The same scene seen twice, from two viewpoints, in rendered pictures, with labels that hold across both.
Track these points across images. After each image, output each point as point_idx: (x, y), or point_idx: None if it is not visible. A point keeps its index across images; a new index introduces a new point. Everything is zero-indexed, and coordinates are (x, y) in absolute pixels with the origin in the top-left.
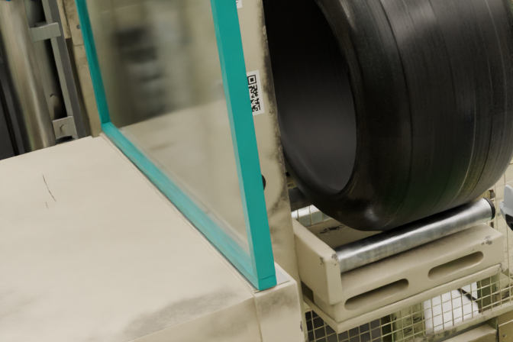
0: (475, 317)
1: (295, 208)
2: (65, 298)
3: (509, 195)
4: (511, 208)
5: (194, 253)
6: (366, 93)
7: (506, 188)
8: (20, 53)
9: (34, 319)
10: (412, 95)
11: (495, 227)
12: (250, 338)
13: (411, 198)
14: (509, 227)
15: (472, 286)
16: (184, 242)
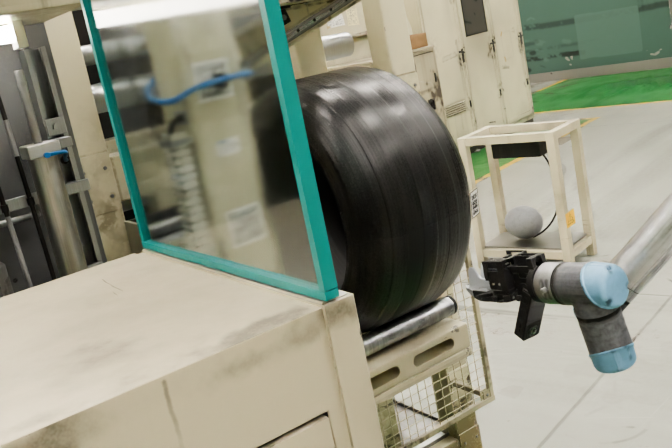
0: (442, 423)
1: None
2: (159, 336)
3: (473, 274)
4: (476, 285)
5: (259, 295)
6: (350, 206)
7: (470, 270)
8: (58, 202)
9: (137, 352)
10: (388, 202)
11: None
12: (322, 345)
13: (395, 292)
14: (478, 299)
15: (428, 413)
16: (247, 291)
